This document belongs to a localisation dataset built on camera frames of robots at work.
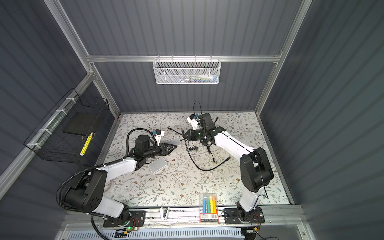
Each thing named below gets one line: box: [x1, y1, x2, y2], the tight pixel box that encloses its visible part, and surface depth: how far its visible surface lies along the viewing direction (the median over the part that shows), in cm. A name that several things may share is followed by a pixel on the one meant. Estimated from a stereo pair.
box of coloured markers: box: [199, 193, 219, 223], surface depth 78 cm
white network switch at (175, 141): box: [164, 137, 182, 147], surface depth 104 cm
